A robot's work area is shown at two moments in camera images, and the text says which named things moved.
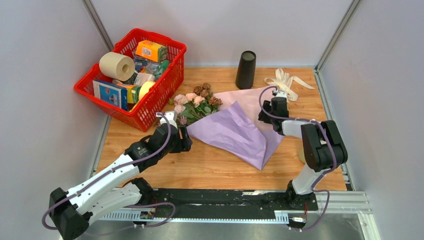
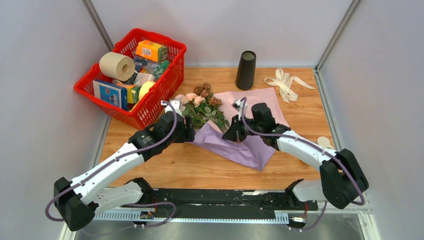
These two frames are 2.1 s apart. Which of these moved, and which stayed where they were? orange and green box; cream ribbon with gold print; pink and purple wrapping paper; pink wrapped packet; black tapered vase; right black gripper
Moved: right black gripper; pink and purple wrapping paper
Stayed: black tapered vase; cream ribbon with gold print; pink wrapped packet; orange and green box
